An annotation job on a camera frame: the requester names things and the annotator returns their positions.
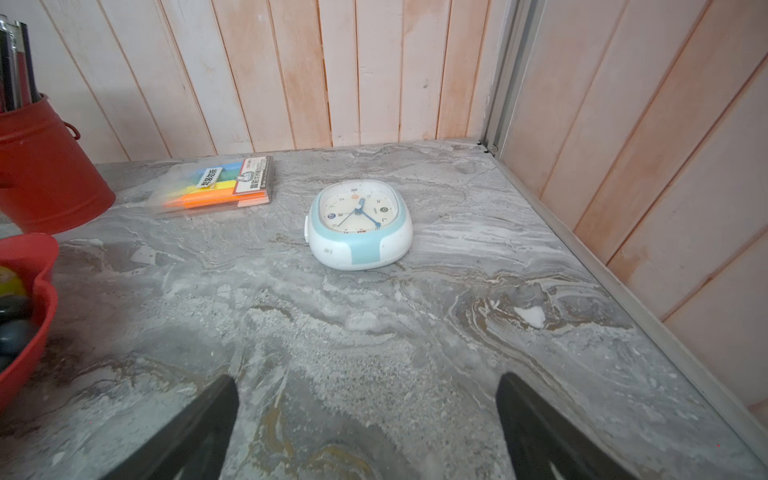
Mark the red flower fruit bowl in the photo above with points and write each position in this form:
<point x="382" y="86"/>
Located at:
<point x="32" y="257"/>

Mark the pencils bundle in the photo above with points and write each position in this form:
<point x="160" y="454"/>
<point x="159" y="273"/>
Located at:
<point x="18" y="85"/>

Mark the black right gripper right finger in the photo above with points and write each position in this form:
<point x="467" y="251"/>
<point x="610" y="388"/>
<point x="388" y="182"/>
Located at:
<point x="542" y="443"/>

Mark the dark purple grape bunch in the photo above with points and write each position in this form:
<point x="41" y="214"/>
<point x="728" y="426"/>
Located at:
<point x="17" y="327"/>

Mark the green textured round fruit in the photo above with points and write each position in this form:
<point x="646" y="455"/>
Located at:
<point x="11" y="283"/>

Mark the red pencil cup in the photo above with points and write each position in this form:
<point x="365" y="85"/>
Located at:
<point x="48" y="184"/>

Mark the colourful sticky notes pack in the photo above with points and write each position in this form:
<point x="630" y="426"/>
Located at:
<point x="206" y="187"/>

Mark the white teal alarm clock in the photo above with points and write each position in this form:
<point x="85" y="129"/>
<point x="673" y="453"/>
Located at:
<point x="358" y="225"/>

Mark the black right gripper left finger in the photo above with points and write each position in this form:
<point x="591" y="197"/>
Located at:
<point x="194" y="444"/>

